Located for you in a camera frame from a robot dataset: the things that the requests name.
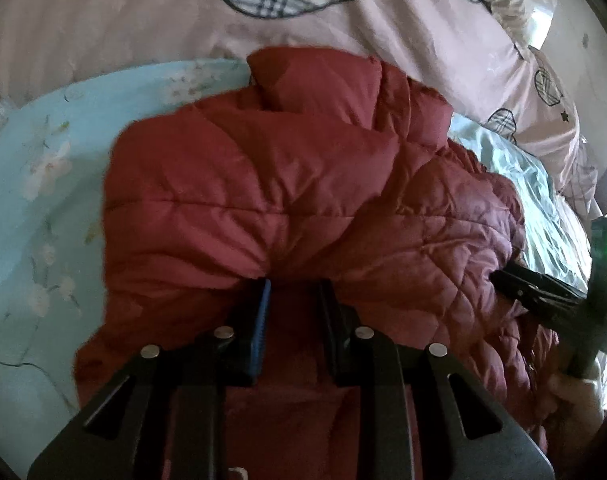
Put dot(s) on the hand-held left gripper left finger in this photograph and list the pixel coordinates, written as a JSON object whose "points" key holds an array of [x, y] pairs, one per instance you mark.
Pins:
{"points": [[262, 320]]}

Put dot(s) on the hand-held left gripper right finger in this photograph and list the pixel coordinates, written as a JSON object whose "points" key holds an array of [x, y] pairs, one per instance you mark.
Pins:
{"points": [[333, 325]]}

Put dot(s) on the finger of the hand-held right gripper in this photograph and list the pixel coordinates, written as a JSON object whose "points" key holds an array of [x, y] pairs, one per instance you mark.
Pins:
{"points": [[538, 287]]}

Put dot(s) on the red quilted jacket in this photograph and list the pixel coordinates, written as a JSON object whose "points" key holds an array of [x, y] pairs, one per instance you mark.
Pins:
{"points": [[283, 200]]}

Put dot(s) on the person's right hand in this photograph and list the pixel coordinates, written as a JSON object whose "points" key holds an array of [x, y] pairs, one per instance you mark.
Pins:
{"points": [[576, 402]]}

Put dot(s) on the light blue floral bed sheet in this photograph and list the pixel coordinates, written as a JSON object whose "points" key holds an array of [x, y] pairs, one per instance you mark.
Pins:
{"points": [[38, 220]]}

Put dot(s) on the pink duvet with plaid hearts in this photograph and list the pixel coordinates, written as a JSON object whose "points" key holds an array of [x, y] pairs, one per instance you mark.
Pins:
{"points": [[148, 15]]}

